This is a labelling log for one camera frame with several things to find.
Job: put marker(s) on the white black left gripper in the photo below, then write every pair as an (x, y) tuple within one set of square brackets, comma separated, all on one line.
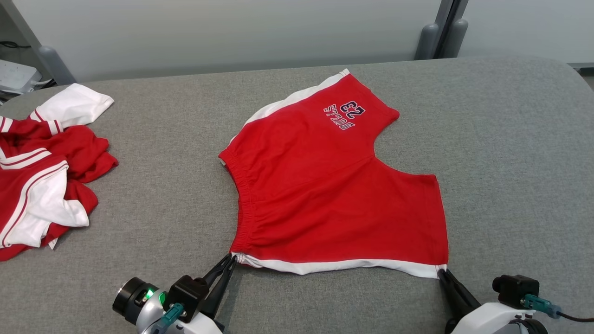
[(132, 299)]

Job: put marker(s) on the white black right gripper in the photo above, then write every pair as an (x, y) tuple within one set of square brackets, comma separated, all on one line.
[(496, 320)]

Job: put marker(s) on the red shorts with white stripes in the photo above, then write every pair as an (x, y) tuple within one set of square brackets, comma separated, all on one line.
[(325, 185)]

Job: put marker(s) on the red white striped jersey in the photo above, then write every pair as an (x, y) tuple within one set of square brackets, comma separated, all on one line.
[(69, 148)]

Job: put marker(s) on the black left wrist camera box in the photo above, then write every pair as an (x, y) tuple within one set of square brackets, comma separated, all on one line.
[(185, 292)]

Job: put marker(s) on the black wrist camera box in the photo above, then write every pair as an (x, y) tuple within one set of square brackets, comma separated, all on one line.
[(185, 292), (515, 290)]

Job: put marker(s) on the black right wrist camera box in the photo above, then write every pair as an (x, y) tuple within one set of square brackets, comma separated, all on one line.
[(515, 290)]

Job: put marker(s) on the grey partition post with bracket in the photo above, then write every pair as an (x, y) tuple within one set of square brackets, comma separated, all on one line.
[(451, 23)]

